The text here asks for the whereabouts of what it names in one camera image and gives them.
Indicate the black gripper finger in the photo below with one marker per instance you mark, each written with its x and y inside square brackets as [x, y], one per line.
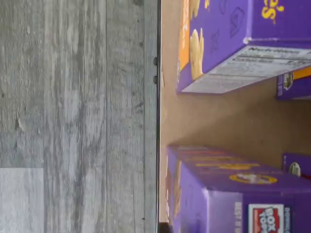
[165, 228]

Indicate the purple Annie's box yellow patch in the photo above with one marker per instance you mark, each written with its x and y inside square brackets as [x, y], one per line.
[218, 24]
[296, 90]

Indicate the black metal shelf rack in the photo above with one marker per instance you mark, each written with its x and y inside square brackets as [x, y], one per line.
[158, 121]

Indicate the purple Annie's box brown patch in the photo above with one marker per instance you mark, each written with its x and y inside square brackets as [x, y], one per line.
[218, 206]
[298, 162]

